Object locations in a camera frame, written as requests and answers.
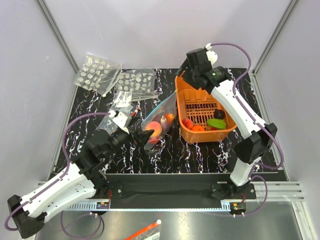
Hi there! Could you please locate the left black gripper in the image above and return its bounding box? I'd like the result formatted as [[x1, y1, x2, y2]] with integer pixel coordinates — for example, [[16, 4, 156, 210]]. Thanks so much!
[[103, 127, 154, 159]]

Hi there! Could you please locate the peach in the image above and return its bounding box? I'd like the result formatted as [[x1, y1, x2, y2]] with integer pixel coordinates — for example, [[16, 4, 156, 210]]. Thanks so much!
[[144, 121, 163, 138]]

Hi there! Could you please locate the blue zipper clear bag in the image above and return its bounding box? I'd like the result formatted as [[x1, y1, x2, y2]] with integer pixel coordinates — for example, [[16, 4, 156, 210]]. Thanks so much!
[[141, 90, 178, 151]]

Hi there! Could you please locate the purple eggplant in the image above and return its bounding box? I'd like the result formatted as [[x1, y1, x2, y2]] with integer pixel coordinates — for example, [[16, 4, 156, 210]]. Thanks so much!
[[160, 115, 169, 133]]

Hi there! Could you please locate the orange plastic basket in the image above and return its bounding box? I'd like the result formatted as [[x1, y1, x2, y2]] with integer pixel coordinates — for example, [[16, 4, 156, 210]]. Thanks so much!
[[175, 76, 237, 144]]

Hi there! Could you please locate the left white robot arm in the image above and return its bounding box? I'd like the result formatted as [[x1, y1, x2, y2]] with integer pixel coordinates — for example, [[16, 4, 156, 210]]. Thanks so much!
[[7, 128, 154, 239]]

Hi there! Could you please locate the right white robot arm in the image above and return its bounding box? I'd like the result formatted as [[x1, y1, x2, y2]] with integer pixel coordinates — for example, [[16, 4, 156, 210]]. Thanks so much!
[[176, 47, 278, 199]]

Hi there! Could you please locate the red zipper clear bag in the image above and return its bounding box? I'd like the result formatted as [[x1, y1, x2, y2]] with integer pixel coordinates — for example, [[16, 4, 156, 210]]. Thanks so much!
[[96, 104, 141, 135]]

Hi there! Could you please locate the dotted clear bag middle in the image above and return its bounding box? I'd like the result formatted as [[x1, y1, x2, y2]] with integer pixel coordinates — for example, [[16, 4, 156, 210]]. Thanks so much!
[[115, 68, 158, 102]]

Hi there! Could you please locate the dotted clear bag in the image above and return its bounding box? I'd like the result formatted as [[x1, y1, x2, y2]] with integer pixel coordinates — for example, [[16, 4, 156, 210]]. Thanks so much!
[[74, 53, 123, 97], [115, 68, 158, 102]]

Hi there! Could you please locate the dotted clear bag far left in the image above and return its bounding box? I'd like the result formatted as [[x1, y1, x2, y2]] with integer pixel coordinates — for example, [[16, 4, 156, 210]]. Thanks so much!
[[74, 53, 123, 97]]

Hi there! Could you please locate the red zipper bag foreground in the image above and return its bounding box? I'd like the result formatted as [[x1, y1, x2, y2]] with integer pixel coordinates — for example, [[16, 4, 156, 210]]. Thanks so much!
[[125, 219, 162, 240]]

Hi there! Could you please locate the pink apple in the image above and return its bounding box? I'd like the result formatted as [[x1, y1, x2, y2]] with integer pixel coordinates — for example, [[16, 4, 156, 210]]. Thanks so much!
[[182, 118, 194, 130]]

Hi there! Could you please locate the dark purple plum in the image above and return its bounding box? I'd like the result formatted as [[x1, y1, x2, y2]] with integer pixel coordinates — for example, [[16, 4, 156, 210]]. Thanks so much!
[[213, 109, 226, 120]]

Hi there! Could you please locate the orange fruit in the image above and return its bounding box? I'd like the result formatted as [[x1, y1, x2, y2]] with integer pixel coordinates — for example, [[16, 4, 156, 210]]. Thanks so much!
[[191, 125, 205, 132]]

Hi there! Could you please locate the green star fruit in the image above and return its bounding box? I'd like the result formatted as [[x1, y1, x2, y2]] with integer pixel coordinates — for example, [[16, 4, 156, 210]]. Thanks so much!
[[206, 118, 227, 130]]

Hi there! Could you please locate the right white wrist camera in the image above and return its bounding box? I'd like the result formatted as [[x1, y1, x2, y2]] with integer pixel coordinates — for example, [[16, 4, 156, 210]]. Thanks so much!
[[205, 43, 218, 66]]

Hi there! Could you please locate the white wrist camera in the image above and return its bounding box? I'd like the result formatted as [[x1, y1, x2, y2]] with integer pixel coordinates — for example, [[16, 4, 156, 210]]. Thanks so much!
[[109, 110, 132, 134], [205, 43, 218, 66]]

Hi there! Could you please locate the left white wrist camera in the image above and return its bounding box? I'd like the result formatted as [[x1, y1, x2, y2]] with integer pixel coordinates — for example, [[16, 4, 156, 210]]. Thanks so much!
[[109, 110, 132, 134]]

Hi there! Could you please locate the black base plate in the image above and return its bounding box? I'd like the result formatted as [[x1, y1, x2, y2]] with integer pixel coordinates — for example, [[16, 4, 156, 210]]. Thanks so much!
[[105, 173, 257, 211]]

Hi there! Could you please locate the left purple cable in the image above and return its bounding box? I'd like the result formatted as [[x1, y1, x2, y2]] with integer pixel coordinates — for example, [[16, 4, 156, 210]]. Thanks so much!
[[4, 111, 113, 238]]

